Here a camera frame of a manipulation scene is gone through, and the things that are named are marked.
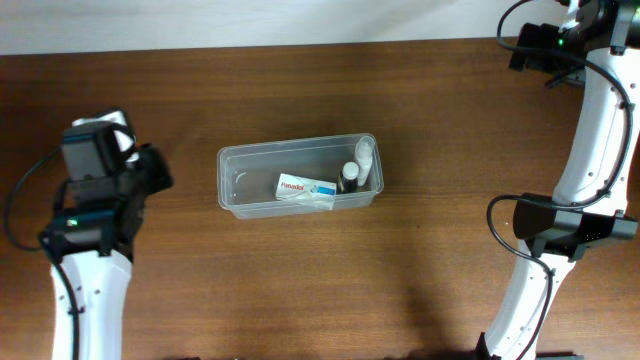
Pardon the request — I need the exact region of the white Panadol box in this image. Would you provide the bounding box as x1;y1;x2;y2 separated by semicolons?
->
275;173;337;210

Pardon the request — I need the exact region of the dark bottle white cap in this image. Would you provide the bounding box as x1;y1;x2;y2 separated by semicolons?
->
338;162;359;194

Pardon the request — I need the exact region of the white spray bottle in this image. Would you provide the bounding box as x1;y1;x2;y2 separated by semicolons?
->
354;136;375;187

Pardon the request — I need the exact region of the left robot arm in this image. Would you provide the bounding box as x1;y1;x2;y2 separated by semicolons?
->
38;120;174;359

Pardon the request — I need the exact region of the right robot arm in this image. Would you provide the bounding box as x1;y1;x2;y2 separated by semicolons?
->
472;0;639;359

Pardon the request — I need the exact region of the clear plastic container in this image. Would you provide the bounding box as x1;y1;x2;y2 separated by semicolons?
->
217;133;384;219

